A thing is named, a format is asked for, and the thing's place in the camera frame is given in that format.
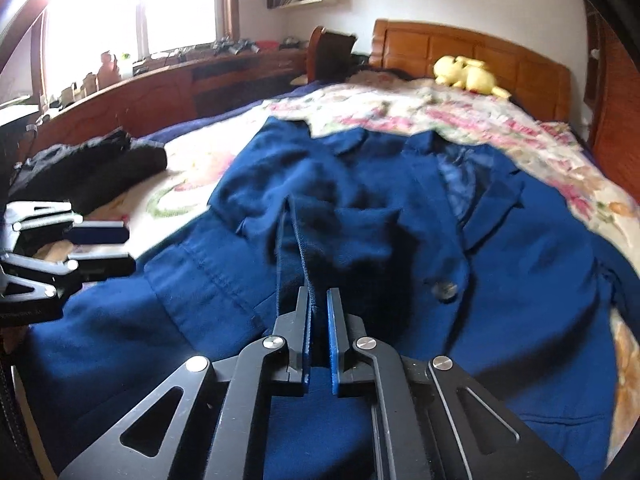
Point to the long wooden desk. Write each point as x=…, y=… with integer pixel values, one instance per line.
x=165, y=90

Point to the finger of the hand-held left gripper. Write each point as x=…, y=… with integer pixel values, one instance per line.
x=97, y=234
x=102, y=265

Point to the blue jacket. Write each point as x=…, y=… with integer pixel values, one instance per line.
x=375, y=260

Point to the window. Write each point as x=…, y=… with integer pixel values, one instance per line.
x=125, y=10

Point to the floral blanket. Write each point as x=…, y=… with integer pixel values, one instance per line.
x=400, y=110

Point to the wooden headboard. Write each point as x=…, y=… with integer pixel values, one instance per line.
x=475, y=47

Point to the yellow plush toy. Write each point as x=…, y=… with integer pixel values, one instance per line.
x=470, y=75

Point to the black clothes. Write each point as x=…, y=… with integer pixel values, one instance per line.
x=90, y=170

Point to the wooden chair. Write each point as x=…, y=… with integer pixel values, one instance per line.
x=330, y=55

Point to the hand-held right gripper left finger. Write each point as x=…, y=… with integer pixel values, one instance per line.
x=305, y=345

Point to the small brown figurine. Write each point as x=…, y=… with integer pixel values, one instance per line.
x=108, y=70

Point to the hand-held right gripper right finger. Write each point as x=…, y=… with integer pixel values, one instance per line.
x=334, y=345

